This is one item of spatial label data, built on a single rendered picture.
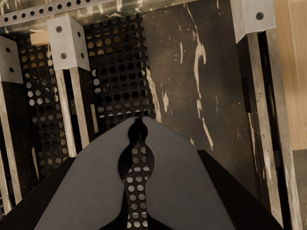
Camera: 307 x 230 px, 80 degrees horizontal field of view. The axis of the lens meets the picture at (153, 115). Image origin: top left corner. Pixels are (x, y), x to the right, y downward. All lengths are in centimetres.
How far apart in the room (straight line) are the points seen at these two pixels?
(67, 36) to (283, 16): 51
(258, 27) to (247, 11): 4
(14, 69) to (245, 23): 60
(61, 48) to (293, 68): 56
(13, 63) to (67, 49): 20
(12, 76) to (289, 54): 71
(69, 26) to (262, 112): 49
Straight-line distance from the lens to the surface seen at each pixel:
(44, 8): 61
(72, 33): 52
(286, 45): 56
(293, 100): 55
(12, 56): 67
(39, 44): 64
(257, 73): 46
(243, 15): 49
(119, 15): 56
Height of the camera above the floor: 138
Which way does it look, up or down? 33 degrees down
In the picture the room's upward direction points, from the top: 176 degrees clockwise
